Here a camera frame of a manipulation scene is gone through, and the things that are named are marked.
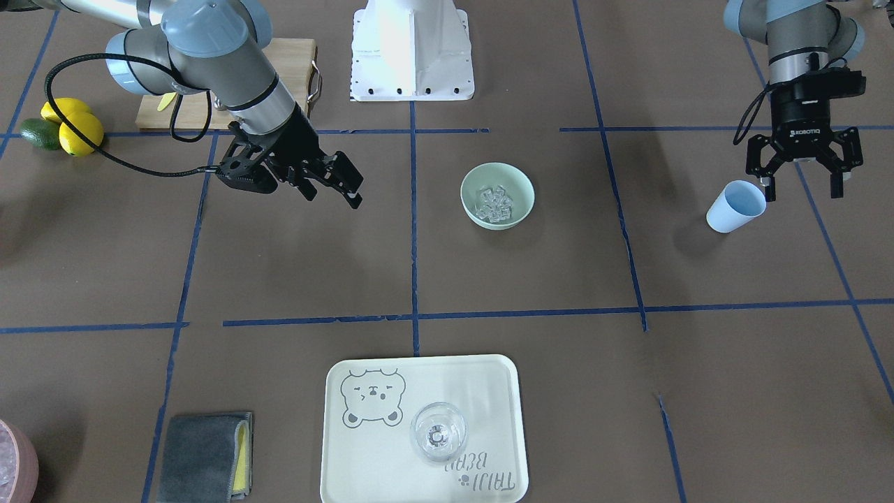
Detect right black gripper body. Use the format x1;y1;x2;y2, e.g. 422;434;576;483
228;105;326;200

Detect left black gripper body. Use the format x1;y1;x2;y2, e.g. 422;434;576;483
770;67;833;163

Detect light blue plastic cup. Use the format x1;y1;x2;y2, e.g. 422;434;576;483
705;180;768;233

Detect green ceramic bowl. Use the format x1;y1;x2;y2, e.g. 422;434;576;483
460;162;536;231

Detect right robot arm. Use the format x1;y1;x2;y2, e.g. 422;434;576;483
2;1;363;209

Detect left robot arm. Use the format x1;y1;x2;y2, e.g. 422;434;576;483
724;1;867;203

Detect ice cubes in green bowl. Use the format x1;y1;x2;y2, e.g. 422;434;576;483
474;185;514;225

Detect pink bowl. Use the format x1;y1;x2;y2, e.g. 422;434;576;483
1;420;39;502

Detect wooden cutting board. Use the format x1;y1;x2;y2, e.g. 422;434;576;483
136;38;321;135

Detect yellow plastic knife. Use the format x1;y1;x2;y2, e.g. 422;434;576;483
156;92;179;112

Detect yellow lemon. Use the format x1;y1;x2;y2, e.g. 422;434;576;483
59;112;105;156
41;96;92;124

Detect clear wine glass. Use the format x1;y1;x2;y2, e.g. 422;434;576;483
411;402;469;464

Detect cream bear tray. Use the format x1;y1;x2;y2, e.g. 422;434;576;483
320;354;529;502

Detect green lime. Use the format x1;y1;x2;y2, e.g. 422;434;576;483
19;118;61;152

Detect grey folded cloth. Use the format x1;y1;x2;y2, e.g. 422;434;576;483
156;411;254;502

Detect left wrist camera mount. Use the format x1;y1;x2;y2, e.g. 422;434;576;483
829;67;867;100

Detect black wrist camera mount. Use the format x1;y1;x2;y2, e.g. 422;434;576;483
214;139;279;194

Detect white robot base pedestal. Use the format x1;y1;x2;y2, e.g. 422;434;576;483
349;1;476;102

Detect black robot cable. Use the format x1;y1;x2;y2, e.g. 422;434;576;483
45;54;224;178

